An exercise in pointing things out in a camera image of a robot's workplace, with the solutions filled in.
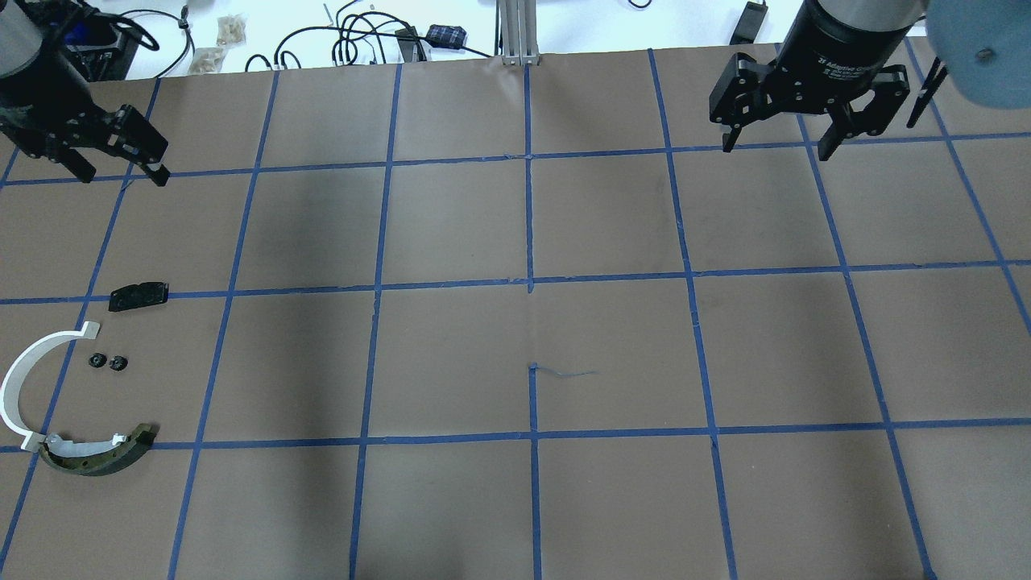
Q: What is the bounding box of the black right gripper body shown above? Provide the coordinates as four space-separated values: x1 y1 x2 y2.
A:
708 8 912 137

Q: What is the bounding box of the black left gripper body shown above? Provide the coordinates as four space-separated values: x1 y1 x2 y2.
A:
2 68 168 166

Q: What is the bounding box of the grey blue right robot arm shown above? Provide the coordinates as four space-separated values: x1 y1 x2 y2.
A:
708 1 1030 160

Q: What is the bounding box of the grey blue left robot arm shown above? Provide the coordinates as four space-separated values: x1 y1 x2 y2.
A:
1 1 170 187

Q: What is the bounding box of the black power adapter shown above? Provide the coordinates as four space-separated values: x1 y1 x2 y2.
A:
729 1 768 45

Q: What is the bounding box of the small black plastic part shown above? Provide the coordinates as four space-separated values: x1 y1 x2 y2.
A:
108 280 170 313

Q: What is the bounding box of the white curved plastic part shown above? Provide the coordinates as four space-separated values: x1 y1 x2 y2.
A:
1 321 101 453

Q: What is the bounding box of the dark green brake shoe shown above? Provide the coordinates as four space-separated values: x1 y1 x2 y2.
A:
38 423 159 477

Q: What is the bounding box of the aluminium frame post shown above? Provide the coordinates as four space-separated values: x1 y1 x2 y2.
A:
495 1 540 66

